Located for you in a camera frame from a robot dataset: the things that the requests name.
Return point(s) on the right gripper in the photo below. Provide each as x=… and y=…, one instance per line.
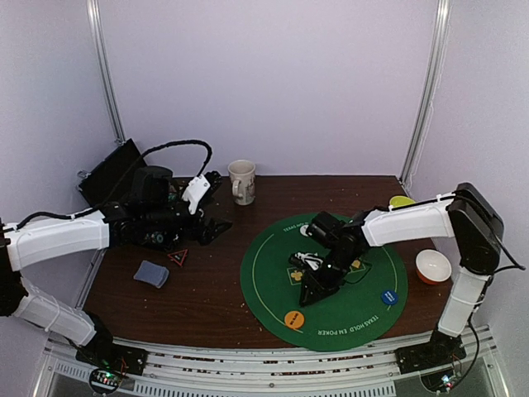
x=319, y=279

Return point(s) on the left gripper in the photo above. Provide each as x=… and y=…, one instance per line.
x=193, y=231

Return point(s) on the orange big blind button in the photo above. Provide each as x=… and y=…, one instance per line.
x=294, y=319

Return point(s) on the white dealer button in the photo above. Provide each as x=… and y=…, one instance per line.
x=304, y=230

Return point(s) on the blue small blind button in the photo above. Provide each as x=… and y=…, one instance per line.
x=389, y=297

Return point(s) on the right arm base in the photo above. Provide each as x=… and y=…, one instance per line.
x=440, y=350

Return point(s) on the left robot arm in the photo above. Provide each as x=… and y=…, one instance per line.
x=43, y=237

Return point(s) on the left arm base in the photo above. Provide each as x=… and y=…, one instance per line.
x=116, y=358

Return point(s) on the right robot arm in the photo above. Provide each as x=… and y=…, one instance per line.
x=463, y=214

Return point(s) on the red black triangle button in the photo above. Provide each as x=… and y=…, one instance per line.
x=178, y=257

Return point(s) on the round green poker mat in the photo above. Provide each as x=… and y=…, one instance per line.
x=355, y=315

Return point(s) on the beige ceramic mug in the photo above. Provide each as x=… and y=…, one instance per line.
x=242, y=176

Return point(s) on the black poker chip case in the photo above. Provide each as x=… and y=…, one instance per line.
x=110, y=181

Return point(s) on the yellow-green plastic bowl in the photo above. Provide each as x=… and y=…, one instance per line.
x=400, y=201

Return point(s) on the white orange bowl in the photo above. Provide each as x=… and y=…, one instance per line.
x=432, y=267

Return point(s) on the aluminium front rail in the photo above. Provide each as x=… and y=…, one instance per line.
x=370, y=370

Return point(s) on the right aluminium frame post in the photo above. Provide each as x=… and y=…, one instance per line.
x=425, y=110

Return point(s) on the aluminium frame post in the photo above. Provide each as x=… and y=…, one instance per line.
x=425, y=110
x=94, y=18

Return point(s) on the left aluminium frame post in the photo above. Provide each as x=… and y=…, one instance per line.
x=94, y=18

